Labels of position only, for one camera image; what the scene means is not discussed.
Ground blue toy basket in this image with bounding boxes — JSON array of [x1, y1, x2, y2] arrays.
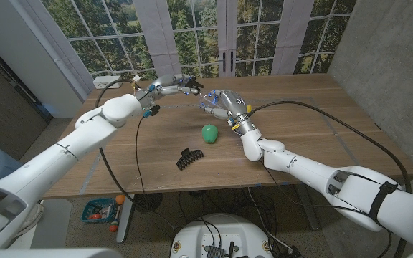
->
[[80, 198, 118, 224]]

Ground white power strip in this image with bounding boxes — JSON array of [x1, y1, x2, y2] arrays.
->
[[92, 75, 123, 90]]

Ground black round floor fan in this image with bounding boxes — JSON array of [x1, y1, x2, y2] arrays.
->
[[133, 192, 163, 212]]

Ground grey sneaker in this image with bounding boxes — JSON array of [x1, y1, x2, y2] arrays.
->
[[11, 203, 45, 239]]

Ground green toy bell pepper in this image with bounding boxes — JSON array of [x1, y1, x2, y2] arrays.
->
[[201, 123, 219, 145]]

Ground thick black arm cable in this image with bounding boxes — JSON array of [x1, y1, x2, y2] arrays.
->
[[249, 100, 412, 258], [94, 79, 176, 234]]

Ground thin black left wrist cable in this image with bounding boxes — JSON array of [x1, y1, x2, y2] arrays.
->
[[134, 104, 161, 196]]

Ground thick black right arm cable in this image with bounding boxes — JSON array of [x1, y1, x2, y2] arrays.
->
[[249, 100, 412, 258]]

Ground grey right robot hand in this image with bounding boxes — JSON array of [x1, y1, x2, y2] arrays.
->
[[199, 89, 251, 123]]

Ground clear plastic spray bottle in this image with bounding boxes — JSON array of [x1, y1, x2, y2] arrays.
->
[[196, 91, 222, 110]]

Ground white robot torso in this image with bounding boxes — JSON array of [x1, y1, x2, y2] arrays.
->
[[169, 213, 275, 258]]

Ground black hair claw clip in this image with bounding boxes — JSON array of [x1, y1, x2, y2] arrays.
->
[[176, 148, 204, 171]]

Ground tangled black floor cables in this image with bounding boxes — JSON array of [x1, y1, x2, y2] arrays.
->
[[177, 188, 277, 232]]

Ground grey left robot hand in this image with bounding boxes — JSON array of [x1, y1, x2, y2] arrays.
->
[[145, 74, 201, 102]]

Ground grey table leg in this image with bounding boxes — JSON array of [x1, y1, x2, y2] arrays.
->
[[294, 184, 321, 231], [115, 195, 136, 244]]

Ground black spray head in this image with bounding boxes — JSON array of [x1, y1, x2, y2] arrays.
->
[[184, 77, 205, 90]]

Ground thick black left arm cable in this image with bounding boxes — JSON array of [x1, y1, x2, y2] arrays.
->
[[94, 79, 176, 234]]

